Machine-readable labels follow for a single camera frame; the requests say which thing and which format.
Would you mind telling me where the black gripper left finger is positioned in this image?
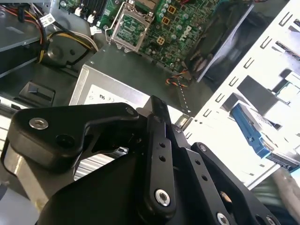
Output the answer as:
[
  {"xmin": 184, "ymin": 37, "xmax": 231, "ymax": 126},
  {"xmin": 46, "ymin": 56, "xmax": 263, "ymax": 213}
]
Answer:
[{"xmin": 0, "ymin": 95, "xmax": 177, "ymax": 213}]

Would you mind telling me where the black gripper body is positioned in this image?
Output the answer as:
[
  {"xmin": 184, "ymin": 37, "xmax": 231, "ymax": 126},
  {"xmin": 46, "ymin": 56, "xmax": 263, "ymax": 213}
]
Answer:
[{"xmin": 38, "ymin": 151, "xmax": 209, "ymax": 225}]

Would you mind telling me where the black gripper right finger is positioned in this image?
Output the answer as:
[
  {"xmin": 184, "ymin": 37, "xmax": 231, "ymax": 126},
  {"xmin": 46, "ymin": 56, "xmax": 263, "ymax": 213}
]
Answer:
[{"xmin": 160, "ymin": 99, "xmax": 279, "ymax": 225}]

